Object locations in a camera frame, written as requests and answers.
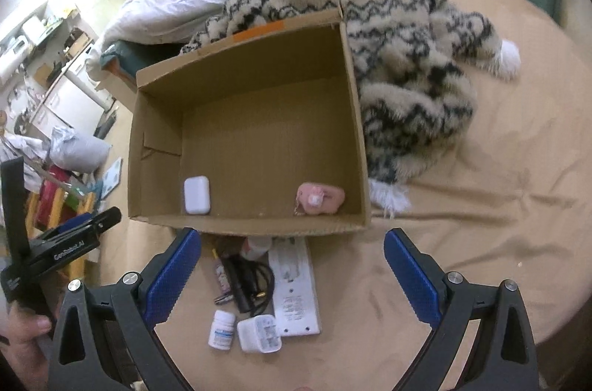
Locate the white plastic bag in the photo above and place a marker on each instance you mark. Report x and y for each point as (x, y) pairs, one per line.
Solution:
(77, 152)

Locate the white remote control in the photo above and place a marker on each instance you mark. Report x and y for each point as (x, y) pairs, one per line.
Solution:
(295, 301)

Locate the white earbuds case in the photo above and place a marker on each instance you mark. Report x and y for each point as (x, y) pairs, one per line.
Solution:
(197, 196)

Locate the white bathroom scale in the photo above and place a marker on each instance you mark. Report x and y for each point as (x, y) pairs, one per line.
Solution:
(111, 178)

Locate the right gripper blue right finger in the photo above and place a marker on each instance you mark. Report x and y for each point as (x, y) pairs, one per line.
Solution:
(419, 276)

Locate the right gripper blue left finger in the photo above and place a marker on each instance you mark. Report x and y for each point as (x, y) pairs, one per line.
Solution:
(166, 275)

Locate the white pill bottle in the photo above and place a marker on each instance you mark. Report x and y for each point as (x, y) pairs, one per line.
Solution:
(222, 331)

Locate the teal sofa armrest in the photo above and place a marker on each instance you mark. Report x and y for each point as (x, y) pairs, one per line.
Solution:
(125, 59)

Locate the patterned fuzzy blanket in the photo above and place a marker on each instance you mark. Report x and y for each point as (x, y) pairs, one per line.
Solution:
(415, 101)

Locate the person's left hand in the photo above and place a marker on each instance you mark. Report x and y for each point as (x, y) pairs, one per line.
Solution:
(23, 354)

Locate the white charger plug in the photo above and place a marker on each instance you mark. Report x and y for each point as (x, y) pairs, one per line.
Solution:
(259, 335)

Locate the black cable device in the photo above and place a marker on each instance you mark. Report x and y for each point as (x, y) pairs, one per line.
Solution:
(252, 283)

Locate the brown cardboard box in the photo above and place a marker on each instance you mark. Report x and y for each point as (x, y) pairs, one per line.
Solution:
(258, 113)

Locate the pink plush keychain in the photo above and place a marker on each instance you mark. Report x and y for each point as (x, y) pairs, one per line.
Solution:
(314, 199)

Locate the pink perfume bottle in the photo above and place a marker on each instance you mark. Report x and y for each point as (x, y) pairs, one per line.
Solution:
(226, 294)

